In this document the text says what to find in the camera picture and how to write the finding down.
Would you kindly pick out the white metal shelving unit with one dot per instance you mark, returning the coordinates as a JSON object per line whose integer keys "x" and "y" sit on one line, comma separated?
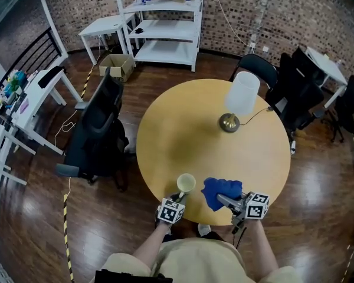
{"x": 165, "y": 28}

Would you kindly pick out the black mesh office chair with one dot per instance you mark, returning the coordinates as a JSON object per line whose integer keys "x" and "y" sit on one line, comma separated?
{"x": 98, "y": 128}

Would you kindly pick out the person's left forearm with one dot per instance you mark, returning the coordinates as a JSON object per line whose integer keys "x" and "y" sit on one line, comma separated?
{"x": 150, "y": 246}

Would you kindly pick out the black padded office chair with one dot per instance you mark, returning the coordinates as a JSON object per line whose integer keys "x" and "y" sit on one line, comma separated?
{"x": 295, "y": 90}

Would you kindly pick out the blue cloth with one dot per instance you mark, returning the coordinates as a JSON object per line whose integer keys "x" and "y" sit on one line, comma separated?
{"x": 219, "y": 189}

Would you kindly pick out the cream mug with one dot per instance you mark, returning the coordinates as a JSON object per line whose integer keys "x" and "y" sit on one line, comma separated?
{"x": 186, "y": 183}

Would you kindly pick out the white frame desk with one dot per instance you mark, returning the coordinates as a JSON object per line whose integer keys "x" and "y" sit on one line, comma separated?
{"x": 0, "y": 164}

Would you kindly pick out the white desk with clutter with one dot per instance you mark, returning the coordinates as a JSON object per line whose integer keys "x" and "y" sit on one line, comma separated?
{"x": 38, "y": 99}

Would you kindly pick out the white shade brass table lamp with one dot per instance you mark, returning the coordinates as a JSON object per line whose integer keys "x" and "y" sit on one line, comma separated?
{"x": 242, "y": 94}

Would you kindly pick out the black metal railing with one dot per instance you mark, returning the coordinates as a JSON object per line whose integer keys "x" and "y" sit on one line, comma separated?
{"x": 32, "y": 53}

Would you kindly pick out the black office chair with armrests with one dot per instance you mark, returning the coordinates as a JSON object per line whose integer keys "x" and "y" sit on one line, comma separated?
{"x": 349, "y": 105}

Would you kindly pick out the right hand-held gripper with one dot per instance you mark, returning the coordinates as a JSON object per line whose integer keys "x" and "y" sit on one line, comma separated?
{"x": 256, "y": 208}

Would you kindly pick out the person's beige clothing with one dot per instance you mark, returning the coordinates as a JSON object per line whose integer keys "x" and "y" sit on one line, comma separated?
{"x": 197, "y": 261}

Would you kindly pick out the open cardboard box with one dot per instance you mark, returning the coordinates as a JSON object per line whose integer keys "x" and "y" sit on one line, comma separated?
{"x": 116, "y": 66}

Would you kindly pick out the white desk with angled legs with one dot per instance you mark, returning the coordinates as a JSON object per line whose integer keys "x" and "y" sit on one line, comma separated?
{"x": 324, "y": 65}

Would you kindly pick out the small black object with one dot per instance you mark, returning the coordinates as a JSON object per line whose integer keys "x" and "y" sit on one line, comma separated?
{"x": 139, "y": 30}

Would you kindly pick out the black yellow striped floor tape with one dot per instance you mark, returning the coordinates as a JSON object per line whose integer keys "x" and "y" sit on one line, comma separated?
{"x": 66, "y": 237}

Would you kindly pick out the small white side table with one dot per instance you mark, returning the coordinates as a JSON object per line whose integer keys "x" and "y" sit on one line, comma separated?
{"x": 106, "y": 25}

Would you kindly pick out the person's right forearm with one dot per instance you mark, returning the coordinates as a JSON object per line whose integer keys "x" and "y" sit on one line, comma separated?
{"x": 264, "y": 246}

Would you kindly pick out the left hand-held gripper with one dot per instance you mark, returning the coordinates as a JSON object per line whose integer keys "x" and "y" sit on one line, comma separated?
{"x": 168, "y": 212}

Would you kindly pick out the pile of colourful toys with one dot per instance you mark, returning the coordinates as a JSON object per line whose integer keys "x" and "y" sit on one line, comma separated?
{"x": 9, "y": 88}

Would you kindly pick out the white wall socket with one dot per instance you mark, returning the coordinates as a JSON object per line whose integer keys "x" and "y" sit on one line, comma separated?
{"x": 265, "y": 49}
{"x": 252, "y": 44}

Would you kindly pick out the black flat case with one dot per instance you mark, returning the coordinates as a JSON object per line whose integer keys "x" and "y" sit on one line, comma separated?
{"x": 50, "y": 77}

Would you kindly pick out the person's white shoe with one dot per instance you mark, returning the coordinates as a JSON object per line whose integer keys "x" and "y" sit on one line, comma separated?
{"x": 204, "y": 229}

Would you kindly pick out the black folding chair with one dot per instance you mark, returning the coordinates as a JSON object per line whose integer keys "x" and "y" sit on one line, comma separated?
{"x": 258, "y": 69}

